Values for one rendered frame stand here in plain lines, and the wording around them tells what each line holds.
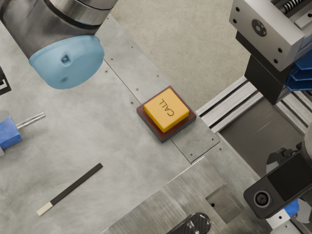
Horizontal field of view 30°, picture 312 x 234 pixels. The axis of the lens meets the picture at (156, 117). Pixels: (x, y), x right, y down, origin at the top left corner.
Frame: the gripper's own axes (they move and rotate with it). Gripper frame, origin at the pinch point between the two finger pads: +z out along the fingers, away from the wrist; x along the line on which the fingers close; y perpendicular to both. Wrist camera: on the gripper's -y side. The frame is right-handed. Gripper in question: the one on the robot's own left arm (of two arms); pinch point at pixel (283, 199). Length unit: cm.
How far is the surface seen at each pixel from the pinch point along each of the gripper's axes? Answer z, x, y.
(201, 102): 93, 52, 31
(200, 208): 4.0, 6.1, -10.6
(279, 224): 7.4, -2.3, -0.5
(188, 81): 93, 62, 32
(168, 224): 4.4, 6.7, -16.3
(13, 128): 9.3, 36.6, -29.4
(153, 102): 9.5, 27.9, -5.6
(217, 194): 6.7, 7.1, -6.3
